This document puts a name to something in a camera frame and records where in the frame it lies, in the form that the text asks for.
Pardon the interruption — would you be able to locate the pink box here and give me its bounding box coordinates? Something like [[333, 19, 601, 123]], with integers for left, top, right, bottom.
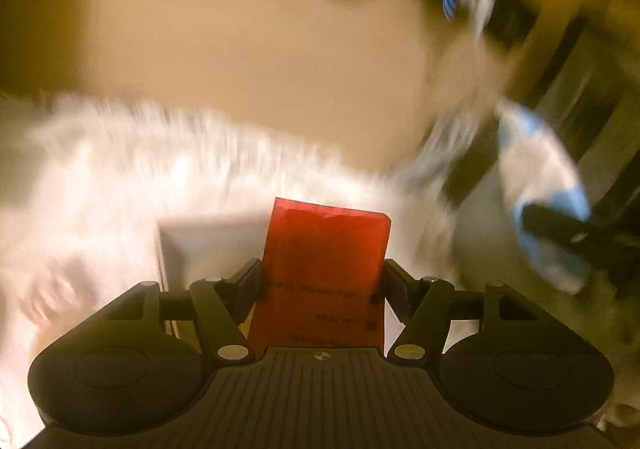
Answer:
[[155, 218, 274, 340]]

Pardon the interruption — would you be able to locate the red translucent packet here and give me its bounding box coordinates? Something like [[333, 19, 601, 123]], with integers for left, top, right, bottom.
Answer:
[[248, 198, 392, 356]]

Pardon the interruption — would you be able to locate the white textured cloth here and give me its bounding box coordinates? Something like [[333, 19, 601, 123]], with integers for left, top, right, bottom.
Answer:
[[1, 95, 488, 448]]

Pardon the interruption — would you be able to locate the blue face mask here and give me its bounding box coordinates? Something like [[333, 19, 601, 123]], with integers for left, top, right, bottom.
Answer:
[[399, 98, 594, 295]]

